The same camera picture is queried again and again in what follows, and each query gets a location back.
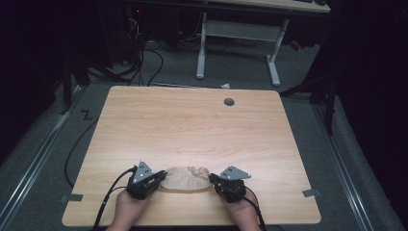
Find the black stand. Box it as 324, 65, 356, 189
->
278, 68, 340, 137
59, 54, 92, 116

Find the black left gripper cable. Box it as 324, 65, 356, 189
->
91, 166, 139, 231

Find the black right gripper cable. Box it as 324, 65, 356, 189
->
241, 186, 268, 231

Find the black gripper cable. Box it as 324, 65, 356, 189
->
241, 186, 268, 231
91, 166, 139, 231

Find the white frame desk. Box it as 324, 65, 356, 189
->
195, 0, 332, 88

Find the black floor cable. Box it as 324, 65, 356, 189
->
64, 116, 101, 189

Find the person's left hand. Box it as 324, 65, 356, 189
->
105, 188, 153, 231

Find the metal floor rail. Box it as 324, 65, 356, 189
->
311, 101, 375, 231
0, 86, 84, 227

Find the black cable bundle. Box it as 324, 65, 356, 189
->
127, 38, 165, 88

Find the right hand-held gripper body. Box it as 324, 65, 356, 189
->
213, 165, 253, 204

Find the red object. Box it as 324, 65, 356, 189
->
289, 38, 303, 52

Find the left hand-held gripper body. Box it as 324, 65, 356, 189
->
125, 160, 159, 201

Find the dark computer tower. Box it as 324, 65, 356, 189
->
123, 4, 147, 44

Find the person's right hand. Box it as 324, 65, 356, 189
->
219, 190, 263, 231

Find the beige cloth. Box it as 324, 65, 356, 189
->
159, 166, 215, 193

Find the grey tape strip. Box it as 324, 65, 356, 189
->
301, 188, 322, 198
60, 192, 84, 204

